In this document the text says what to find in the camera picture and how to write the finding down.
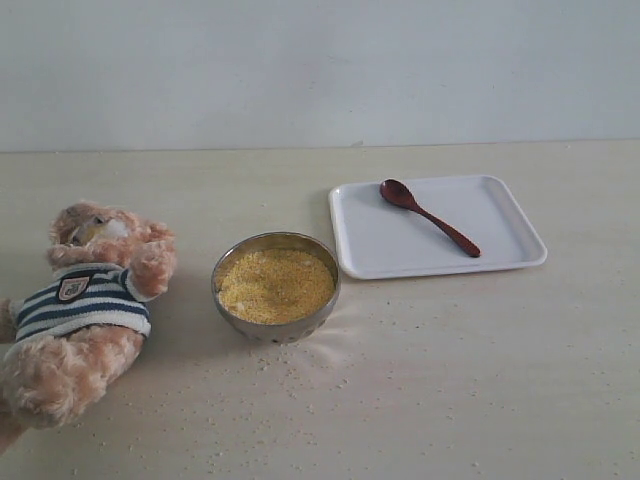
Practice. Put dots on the white plastic tray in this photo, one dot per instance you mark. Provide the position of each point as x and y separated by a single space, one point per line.
377 240

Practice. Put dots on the teddy bear striped sweater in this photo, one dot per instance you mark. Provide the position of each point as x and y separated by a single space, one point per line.
70 340

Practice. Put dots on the yellow millet grain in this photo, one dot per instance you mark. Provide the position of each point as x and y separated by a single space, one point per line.
276 286

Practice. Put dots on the steel bowl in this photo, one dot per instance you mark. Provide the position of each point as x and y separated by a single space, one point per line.
279 333

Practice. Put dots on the dark red wooden spoon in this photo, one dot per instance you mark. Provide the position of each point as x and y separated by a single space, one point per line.
399 195

